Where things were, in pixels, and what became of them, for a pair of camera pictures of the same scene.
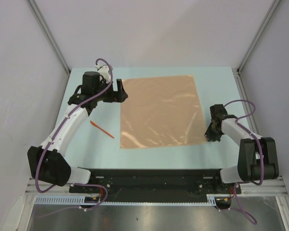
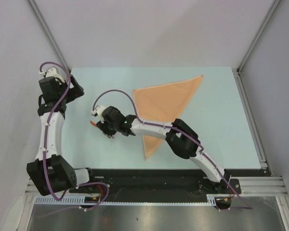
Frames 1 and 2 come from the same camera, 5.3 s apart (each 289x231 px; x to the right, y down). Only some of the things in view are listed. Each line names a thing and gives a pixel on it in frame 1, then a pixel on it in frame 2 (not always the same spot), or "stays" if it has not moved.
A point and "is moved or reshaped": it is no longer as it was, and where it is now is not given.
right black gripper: [211, 137] -> [103, 126]
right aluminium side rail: [247, 106] stays
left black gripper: [118, 96] -> [74, 92]
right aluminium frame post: [273, 8] stays
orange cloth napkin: [161, 111] is moved or reshaped
